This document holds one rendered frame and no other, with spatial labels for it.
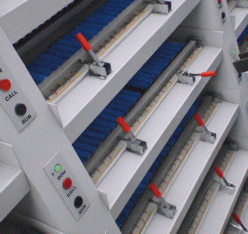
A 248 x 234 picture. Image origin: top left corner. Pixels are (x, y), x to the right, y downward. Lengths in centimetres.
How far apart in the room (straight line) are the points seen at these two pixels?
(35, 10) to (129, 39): 27
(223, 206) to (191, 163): 20
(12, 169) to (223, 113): 75
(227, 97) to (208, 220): 37
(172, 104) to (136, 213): 27
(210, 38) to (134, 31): 33
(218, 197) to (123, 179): 49
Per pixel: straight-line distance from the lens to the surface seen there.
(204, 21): 114
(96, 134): 87
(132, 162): 83
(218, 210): 121
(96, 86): 73
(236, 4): 137
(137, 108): 91
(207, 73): 98
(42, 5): 66
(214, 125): 117
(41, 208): 67
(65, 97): 72
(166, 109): 94
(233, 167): 131
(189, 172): 104
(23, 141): 60
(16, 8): 62
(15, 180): 61
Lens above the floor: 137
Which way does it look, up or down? 28 degrees down
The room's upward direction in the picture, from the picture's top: 25 degrees counter-clockwise
